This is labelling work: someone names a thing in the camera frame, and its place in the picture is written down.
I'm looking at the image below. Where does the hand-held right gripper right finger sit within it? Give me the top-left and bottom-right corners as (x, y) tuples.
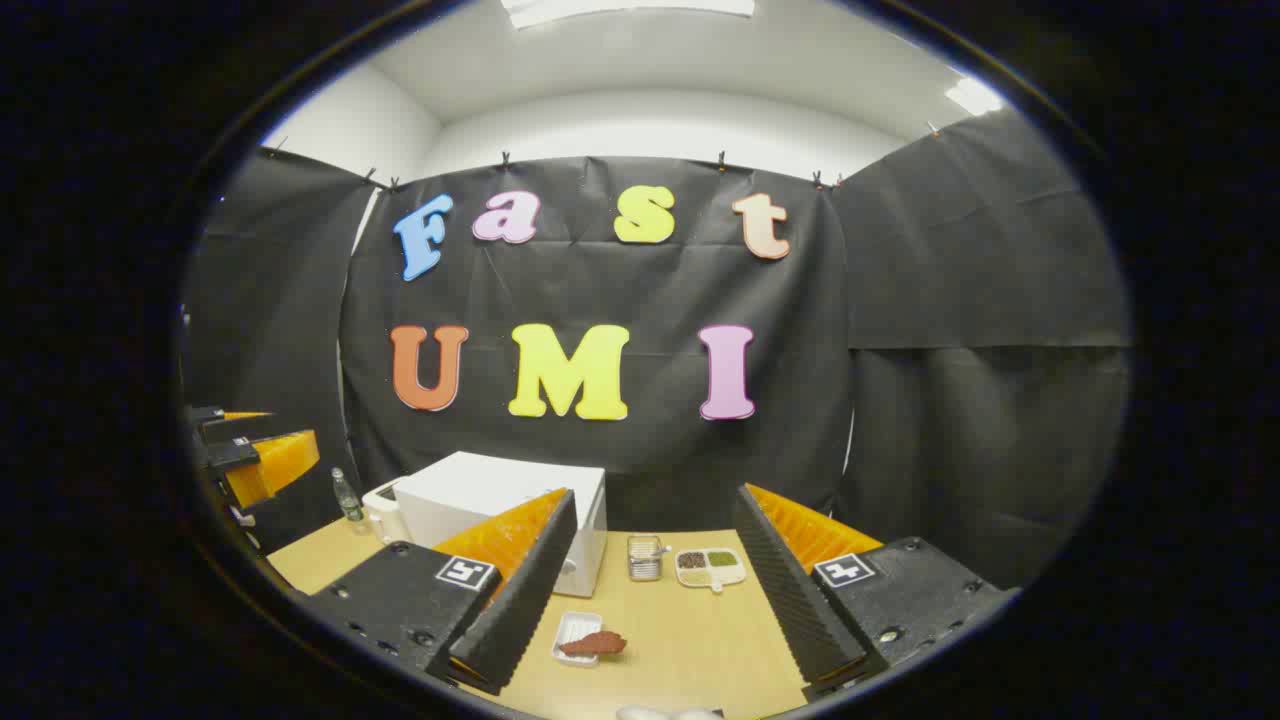
(733, 483), (1021, 701)

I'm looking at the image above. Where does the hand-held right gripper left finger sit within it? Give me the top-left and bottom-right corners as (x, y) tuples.
(298, 487), (580, 698)

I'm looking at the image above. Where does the brown meat piece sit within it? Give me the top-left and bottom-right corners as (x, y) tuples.
(559, 630), (628, 659)

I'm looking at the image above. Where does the white microwave oven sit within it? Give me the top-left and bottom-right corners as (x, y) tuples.
(393, 451), (608, 599)

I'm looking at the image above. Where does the small white rectangular tray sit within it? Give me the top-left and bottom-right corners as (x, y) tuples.
(551, 611), (605, 668)

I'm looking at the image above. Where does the clear plastic bottle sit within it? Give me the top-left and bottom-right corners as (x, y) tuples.
(331, 467), (365, 524)

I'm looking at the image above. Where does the white divided grain dish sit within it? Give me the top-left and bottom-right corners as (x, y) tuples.
(675, 547), (748, 595)

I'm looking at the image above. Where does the white kettle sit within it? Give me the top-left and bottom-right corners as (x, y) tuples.
(362, 478), (411, 546)

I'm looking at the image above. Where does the metal mesh basket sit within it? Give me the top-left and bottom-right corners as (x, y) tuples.
(627, 534), (673, 583)

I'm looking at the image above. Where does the ceiling light panel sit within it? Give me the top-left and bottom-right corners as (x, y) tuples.
(500, 0), (757, 29)
(945, 77), (1004, 116)

